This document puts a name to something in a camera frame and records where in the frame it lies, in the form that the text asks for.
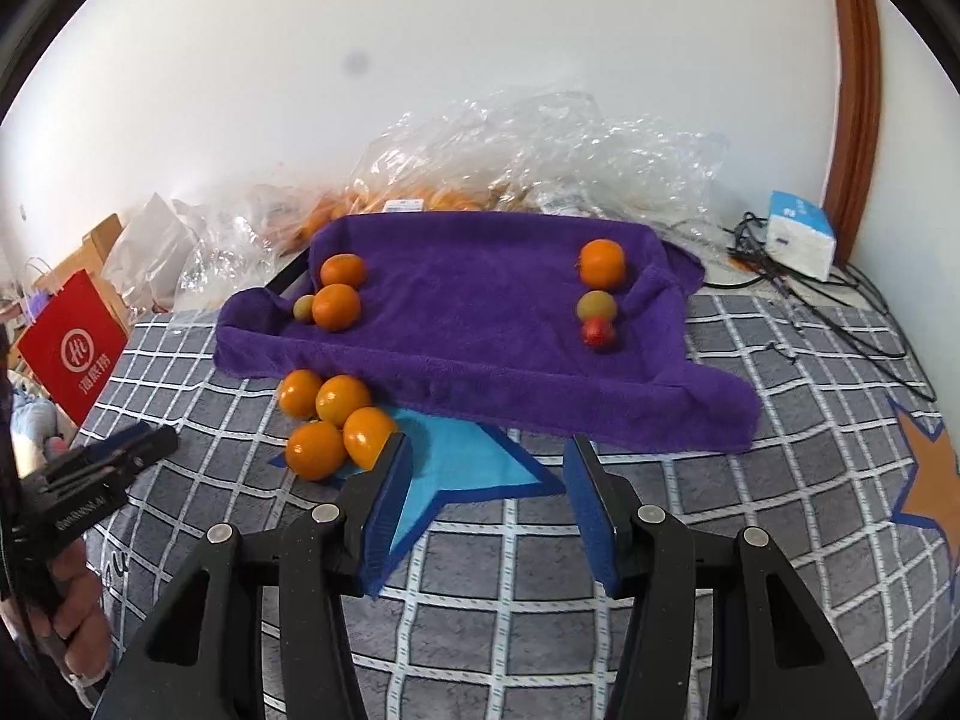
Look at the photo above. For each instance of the brown wooden door frame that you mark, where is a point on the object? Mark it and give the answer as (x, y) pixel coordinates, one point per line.
(855, 105)

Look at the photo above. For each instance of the person's left hand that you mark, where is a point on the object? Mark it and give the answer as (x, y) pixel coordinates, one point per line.
(79, 615)

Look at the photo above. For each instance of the white and blue tissue box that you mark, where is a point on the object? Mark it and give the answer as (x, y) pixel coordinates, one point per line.
(799, 236)

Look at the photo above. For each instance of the purple towel lined tray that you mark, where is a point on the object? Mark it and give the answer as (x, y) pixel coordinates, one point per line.
(472, 300)

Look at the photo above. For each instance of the orange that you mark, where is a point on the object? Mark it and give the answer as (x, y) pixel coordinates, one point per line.
(343, 270)
(366, 431)
(336, 306)
(602, 262)
(343, 399)
(300, 392)
(316, 450)

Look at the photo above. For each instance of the white translucent plastic bag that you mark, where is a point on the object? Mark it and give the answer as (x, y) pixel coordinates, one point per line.
(150, 247)

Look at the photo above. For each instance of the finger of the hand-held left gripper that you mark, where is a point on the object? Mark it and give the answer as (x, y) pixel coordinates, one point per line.
(142, 454)
(112, 444)

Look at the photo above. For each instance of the large clear plastic bag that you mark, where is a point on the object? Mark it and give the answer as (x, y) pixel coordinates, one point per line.
(555, 150)

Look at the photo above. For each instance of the red paper bag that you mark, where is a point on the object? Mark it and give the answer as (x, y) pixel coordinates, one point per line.
(71, 352)

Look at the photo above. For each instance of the small green fruit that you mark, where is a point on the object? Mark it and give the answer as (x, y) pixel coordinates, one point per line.
(302, 309)
(596, 305)

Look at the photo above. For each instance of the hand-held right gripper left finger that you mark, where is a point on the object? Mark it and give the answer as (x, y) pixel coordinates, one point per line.
(386, 517)

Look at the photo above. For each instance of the bag of small oranges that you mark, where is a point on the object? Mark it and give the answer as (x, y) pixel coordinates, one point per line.
(352, 206)

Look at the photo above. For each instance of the small red fruit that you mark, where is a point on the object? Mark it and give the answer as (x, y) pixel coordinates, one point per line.
(600, 331)

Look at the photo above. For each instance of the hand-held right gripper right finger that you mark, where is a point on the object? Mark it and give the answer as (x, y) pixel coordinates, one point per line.
(592, 517)

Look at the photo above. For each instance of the crumpled clear plastic bag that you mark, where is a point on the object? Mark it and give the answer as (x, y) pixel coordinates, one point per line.
(240, 240)

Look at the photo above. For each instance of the grey checked bed sheet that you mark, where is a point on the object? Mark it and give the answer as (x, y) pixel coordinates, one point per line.
(750, 510)

